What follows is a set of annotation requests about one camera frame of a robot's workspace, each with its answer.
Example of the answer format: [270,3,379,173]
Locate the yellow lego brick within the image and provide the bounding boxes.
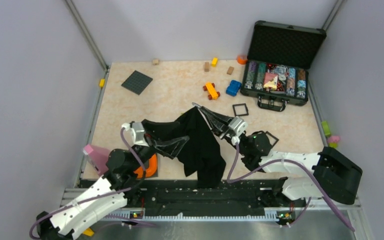
[210,57,219,67]

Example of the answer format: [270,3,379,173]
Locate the pink plastic piece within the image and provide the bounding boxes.
[82,144,111,176]

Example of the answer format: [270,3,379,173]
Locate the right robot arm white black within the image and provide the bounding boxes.
[193,103,363,206]

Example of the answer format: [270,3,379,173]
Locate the orange curved toy piece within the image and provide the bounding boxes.
[134,154,158,180]

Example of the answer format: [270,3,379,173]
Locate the yellow toy car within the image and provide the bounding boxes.
[202,82,221,100]

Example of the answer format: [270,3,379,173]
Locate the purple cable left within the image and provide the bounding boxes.
[28,127,160,240]

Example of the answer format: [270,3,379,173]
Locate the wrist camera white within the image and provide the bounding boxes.
[228,116,248,137]
[121,121,150,147]

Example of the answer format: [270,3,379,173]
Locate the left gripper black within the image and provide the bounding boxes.
[129,119,190,171]

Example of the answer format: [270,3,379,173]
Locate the small yellow brick on rail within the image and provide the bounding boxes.
[99,78,106,88]

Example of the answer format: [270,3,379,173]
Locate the black square frame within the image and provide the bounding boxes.
[232,103,249,117]
[265,131,279,148]

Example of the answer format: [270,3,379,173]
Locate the blue toy car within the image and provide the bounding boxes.
[225,79,242,97]

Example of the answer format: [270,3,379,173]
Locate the yellow wedge block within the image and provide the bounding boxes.
[82,228,95,237]

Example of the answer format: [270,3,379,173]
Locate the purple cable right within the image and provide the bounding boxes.
[226,137,356,233]

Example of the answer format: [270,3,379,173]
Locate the black poker chip case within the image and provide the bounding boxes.
[240,20,327,112]

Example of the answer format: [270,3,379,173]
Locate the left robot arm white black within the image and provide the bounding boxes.
[29,133,189,240]

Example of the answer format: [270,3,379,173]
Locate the black garment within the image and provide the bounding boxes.
[141,107,226,188]

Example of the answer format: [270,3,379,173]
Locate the pink green toys on rail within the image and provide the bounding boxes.
[321,121,341,149]

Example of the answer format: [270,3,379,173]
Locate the purple cable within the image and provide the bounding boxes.
[226,137,356,233]
[28,127,160,240]

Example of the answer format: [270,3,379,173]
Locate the orange round object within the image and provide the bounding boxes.
[236,55,248,65]

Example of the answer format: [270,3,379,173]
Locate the light wooden cube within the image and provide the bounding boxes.
[152,58,160,66]

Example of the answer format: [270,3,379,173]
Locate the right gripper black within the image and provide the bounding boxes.
[201,106,250,156]

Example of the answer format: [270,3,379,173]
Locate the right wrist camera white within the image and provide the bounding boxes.
[228,116,248,137]

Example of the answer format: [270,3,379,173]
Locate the grey lego baseplate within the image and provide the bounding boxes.
[121,70,153,96]

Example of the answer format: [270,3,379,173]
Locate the brown wooden block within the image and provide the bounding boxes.
[203,61,210,72]

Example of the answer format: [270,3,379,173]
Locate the tan wooden block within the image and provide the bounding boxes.
[226,66,235,75]

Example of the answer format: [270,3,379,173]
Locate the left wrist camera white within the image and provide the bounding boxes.
[121,121,150,147]

